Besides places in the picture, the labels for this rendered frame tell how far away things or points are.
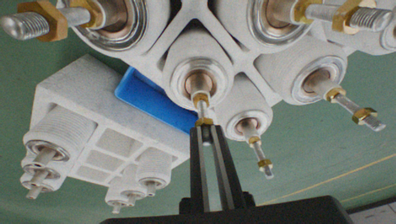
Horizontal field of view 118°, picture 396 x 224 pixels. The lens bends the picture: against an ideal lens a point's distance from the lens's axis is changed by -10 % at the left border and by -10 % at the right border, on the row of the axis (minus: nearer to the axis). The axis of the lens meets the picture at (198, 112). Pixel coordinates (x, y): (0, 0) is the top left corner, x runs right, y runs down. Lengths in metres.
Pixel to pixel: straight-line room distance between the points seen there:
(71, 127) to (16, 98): 0.45
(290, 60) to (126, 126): 0.35
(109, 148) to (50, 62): 0.31
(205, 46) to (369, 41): 0.21
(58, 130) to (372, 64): 0.95
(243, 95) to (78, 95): 0.34
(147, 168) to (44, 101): 0.26
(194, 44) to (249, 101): 0.12
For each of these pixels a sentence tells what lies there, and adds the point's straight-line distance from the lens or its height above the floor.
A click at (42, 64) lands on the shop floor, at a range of 0.62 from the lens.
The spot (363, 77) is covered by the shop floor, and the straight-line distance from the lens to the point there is 0.81.
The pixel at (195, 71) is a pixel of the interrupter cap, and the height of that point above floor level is 0.25.
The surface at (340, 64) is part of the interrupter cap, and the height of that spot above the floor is 0.25.
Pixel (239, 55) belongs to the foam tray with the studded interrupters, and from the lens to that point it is 0.25.
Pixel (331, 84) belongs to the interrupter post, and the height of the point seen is 0.28.
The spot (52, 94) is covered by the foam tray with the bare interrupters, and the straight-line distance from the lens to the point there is 0.38.
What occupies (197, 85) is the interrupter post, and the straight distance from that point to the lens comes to 0.16.
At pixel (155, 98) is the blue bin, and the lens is 0.45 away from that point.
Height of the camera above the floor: 0.40
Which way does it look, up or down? 49 degrees down
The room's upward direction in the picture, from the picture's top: 174 degrees clockwise
